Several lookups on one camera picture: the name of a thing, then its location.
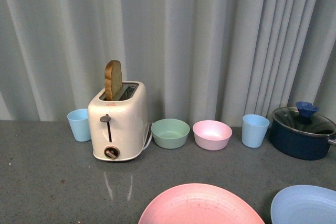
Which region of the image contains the pink plate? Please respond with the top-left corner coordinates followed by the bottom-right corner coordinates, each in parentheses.
top-left (139, 183), bottom-right (264, 223)

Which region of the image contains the light blue plate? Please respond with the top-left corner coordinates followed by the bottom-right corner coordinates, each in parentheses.
top-left (270, 185), bottom-right (335, 223)

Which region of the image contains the green bowl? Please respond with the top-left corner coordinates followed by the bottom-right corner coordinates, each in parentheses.
top-left (151, 119), bottom-right (190, 150)

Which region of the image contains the pink bowl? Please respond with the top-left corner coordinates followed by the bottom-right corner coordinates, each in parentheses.
top-left (193, 120), bottom-right (233, 151)

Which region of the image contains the cream toaster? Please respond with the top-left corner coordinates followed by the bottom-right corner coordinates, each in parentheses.
top-left (88, 81), bottom-right (150, 162)

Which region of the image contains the bread slice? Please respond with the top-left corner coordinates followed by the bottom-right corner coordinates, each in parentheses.
top-left (104, 60), bottom-right (122, 101)

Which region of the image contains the grey curtain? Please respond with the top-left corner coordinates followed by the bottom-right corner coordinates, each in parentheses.
top-left (1, 0), bottom-right (335, 126)

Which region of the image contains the light blue cup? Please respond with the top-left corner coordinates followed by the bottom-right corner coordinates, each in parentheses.
top-left (242, 114), bottom-right (270, 148)
top-left (67, 109), bottom-right (91, 142)

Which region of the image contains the dark blue saucepan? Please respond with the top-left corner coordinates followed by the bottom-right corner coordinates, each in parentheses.
top-left (269, 120), bottom-right (335, 161)

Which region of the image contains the glass pot lid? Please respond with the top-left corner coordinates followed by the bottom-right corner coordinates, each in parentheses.
top-left (272, 106), bottom-right (335, 137)

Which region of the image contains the white power cable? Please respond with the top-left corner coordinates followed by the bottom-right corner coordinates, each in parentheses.
top-left (141, 122), bottom-right (154, 153)

